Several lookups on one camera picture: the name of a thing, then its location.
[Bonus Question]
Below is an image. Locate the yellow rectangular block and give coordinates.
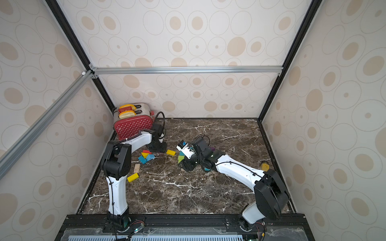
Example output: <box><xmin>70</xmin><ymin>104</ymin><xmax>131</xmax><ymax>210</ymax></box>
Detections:
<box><xmin>127</xmin><ymin>173</ymin><xmax>139</xmax><ymax>183</ymax></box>
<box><xmin>166</xmin><ymin>150</ymin><xmax>176</xmax><ymax>156</ymax></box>

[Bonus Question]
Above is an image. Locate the lime green block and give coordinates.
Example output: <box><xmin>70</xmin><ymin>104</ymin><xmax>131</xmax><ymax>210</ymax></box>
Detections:
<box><xmin>178</xmin><ymin>155</ymin><xmax>185</xmax><ymax>164</ymax></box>

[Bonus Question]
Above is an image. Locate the natural wood block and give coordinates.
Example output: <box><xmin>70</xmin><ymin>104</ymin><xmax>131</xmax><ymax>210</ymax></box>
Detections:
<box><xmin>134</xmin><ymin>163</ymin><xmax>141</xmax><ymax>174</ymax></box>

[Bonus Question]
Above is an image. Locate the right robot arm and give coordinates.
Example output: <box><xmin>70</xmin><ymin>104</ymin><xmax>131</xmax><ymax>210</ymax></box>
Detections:
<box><xmin>177</xmin><ymin>137</ymin><xmax>290</xmax><ymax>230</ymax></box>

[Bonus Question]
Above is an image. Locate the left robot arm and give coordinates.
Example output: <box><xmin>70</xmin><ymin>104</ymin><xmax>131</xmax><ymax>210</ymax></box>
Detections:
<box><xmin>100</xmin><ymin>130</ymin><xmax>167</xmax><ymax>230</ymax></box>

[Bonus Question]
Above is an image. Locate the light blue triangular block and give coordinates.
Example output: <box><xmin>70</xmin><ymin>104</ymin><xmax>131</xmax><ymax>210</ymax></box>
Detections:
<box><xmin>146</xmin><ymin>154</ymin><xmax>155</xmax><ymax>161</ymax></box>

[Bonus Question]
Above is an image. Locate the teal rectangular block upper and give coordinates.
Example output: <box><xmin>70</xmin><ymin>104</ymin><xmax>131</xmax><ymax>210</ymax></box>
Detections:
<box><xmin>138</xmin><ymin>156</ymin><xmax>148</xmax><ymax>164</ymax></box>

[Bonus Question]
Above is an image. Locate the red polka dot toy toaster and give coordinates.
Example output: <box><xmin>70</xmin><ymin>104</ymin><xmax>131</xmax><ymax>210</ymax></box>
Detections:
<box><xmin>113</xmin><ymin>103</ymin><xmax>154</xmax><ymax>141</ymax></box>

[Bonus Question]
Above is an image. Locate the toy bread slice front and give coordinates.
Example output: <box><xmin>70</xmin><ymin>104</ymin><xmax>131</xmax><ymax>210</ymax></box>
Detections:
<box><xmin>119</xmin><ymin>110</ymin><xmax>136</xmax><ymax>119</ymax></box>

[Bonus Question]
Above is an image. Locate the toy bread slice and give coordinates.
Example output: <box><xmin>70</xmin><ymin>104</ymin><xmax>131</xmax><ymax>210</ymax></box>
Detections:
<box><xmin>118</xmin><ymin>104</ymin><xmax>141</xmax><ymax>113</ymax></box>
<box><xmin>119</xmin><ymin>110</ymin><xmax>136</xmax><ymax>119</ymax></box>

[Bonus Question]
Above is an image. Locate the toy bread slice rear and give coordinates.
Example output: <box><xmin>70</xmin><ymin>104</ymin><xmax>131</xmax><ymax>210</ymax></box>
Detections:
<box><xmin>118</xmin><ymin>104</ymin><xmax>141</xmax><ymax>113</ymax></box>

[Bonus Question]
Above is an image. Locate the yellow toy bottle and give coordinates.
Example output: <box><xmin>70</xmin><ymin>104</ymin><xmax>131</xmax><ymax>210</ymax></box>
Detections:
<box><xmin>260</xmin><ymin>161</ymin><xmax>270</xmax><ymax>172</ymax></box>

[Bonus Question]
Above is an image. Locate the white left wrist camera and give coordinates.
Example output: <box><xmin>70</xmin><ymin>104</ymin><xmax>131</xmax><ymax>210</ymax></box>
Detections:
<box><xmin>151</xmin><ymin>123</ymin><xmax>166</xmax><ymax>143</ymax></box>

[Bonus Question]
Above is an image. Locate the black corrugated cable hose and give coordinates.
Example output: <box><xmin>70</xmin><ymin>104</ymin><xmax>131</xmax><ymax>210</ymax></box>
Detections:
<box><xmin>152</xmin><ymin>111</ymin><xmax>166</xmax><ymax>136</ymax></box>

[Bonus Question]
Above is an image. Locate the silver aluminium rail back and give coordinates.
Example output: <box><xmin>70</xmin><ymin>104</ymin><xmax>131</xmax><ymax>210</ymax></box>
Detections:
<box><xmin>93</xmin><ymin>65</ymin><xmax>283</xmax><ymax>75</ymax></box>

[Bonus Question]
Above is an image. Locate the silver aluminium rail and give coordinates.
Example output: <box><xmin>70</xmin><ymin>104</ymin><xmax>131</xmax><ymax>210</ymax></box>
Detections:
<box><xmin>93</xmin><ymin>65</ymin><xmax>283</xmax><ymax>75</ymax></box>
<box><xmin>1</xmin><ymin>70</ymin><xmax>93</xmax><ymax>178</ymax></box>

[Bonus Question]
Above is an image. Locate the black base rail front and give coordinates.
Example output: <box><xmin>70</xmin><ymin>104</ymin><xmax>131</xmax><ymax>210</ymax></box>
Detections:
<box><xmin>56</xmin><ymin>213</ymin><xmax>315</xmax><ymax>241</ymax></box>

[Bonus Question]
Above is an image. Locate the silver aluminium rail left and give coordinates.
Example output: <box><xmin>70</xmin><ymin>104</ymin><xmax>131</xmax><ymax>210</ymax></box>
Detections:
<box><xmin>1</xmin><ymin>70</ymin><xmax>93</xmax><ymax>178</ymax></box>

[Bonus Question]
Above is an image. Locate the black corner frame post left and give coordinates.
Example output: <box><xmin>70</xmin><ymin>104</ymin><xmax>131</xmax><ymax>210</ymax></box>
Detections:
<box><xmin>44</xmin><ymin>0</ymin><xmax>115</xmax><ymax>113</ymax></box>

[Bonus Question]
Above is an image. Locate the black corner frame post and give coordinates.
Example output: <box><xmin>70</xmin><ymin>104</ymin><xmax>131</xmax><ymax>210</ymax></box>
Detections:
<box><xmin>44</xmin><ymin>0</ymin><xmax>115</xmax><ymax>113</ymax></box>
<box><xmin>258</xmin><ymin>0</ymin><xmax>322</xmax><ymax>123</ymax></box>

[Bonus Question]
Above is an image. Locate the black corner frame post right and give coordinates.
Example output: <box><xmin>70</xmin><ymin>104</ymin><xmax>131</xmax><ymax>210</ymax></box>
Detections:
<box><xmin>258</xmin><ymin>0</ymin><xmax>322</xmax><ymax>123</ymax></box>

